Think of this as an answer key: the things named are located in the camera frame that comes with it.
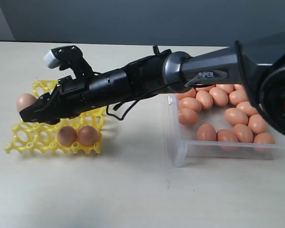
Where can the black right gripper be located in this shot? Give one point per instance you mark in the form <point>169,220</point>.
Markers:
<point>67,100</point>

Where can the brown egg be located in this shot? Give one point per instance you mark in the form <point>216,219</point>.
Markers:
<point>226,135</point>
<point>206,132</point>
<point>238,87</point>
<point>207,88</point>
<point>190,103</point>
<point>247,108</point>
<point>205,99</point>
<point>187,117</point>
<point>243,133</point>
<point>219,96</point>
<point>88,136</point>
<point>66,136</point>
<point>191,93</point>
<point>25,100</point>
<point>235,116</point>
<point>237,97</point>
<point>257,124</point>
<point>228,88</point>
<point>263,138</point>

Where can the yellow plastic egg tray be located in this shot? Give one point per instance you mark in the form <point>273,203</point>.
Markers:
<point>36,137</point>

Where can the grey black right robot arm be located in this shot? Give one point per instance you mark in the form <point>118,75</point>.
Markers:
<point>259,67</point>

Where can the clear plastic bin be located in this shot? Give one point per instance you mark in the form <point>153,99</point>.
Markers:
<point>182,143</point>

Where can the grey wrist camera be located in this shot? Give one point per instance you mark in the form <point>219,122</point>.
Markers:
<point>68,57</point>

